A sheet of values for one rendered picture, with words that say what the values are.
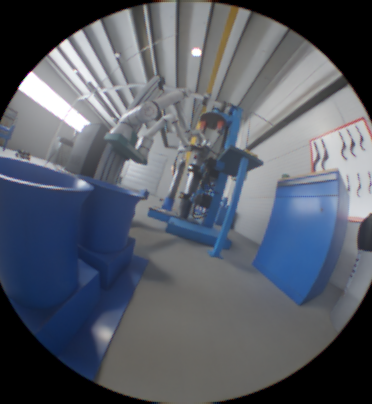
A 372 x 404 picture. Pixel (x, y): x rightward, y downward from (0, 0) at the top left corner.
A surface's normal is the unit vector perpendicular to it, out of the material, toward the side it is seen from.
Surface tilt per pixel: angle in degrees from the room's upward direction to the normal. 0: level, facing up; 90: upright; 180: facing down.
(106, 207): 90
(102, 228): 90
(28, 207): 116
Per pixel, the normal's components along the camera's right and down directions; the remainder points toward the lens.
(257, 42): -0.42, 0.91
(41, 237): 0.94, 0.31
